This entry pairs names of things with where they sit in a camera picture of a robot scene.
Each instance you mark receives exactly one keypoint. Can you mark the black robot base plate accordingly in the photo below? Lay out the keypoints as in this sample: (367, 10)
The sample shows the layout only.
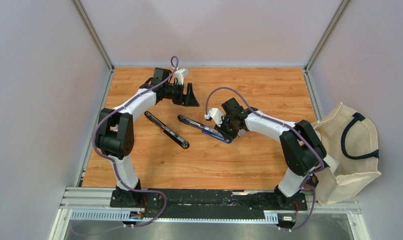
(212, 204)

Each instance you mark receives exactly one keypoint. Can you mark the aluminium frame rail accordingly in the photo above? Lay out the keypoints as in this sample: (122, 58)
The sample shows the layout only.
(92, 204)

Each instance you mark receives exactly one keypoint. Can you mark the beige tote bag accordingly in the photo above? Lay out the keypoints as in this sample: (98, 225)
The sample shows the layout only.
(352, 154)

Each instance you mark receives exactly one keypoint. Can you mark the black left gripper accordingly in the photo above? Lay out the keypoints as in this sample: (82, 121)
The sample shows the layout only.
(188, 99)

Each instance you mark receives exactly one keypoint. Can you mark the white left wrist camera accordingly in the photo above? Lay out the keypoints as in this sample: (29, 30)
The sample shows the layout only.
(179, 75)

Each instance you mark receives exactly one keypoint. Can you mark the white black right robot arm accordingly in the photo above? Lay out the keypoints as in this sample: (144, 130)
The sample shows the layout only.
(302, 146)

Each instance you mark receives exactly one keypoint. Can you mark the blue stapler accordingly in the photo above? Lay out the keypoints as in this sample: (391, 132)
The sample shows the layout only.
(204, 128)

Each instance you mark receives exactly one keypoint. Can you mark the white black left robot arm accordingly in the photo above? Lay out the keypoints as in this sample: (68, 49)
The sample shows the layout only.
(114, 134)

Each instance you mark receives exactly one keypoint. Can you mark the black stapler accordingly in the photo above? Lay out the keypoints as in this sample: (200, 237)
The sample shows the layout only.
(167, 130)

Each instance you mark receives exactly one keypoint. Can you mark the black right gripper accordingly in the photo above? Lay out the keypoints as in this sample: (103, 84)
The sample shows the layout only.
(221, 130)

